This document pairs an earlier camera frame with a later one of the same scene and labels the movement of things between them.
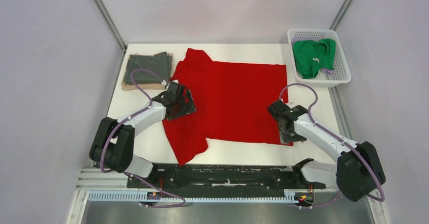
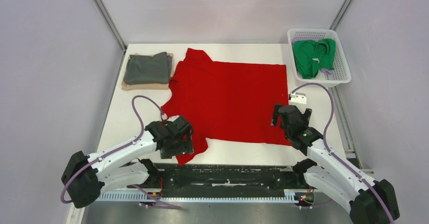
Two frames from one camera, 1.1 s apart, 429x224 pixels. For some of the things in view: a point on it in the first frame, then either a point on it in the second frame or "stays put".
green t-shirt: x=311 y=55 stays put
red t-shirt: x=231 y=100 stays put
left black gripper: x=188 y=107 → x=185 y=146
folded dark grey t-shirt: x=161 y=64 stays put
